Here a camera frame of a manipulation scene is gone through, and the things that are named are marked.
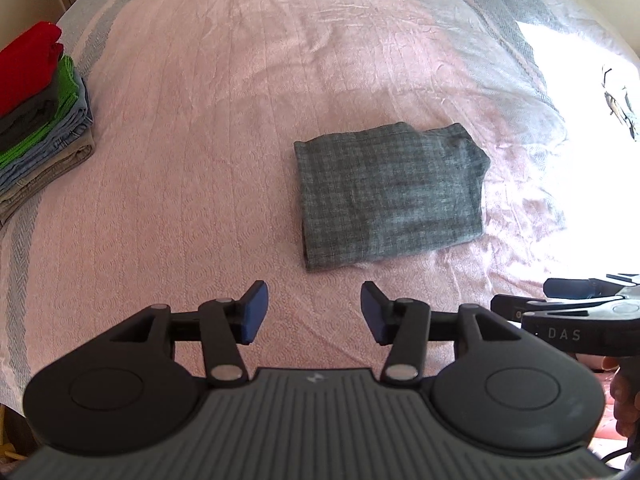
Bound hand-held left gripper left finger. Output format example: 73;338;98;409
107;280;270;389

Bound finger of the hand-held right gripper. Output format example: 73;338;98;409
543;273;640;302
490;293;623;322

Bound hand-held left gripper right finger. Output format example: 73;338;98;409
360;281;522;386

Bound grey checked garment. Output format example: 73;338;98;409
293;121;492;273

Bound stack of folded clothes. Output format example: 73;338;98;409
0;76;95;196

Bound person's right hand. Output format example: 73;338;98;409
601;354;640;440

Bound pink bedspread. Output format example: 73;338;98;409
0;0;640;441

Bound folded beige pants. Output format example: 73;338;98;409
0;130;96;228

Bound folded green garment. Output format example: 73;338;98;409
0;55;81;170

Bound folded dark grey garment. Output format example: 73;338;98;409
0;82;62;152

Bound folded red garment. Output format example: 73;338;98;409
0;21;65;117

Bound black cable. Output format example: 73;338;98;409
599;442;633;463

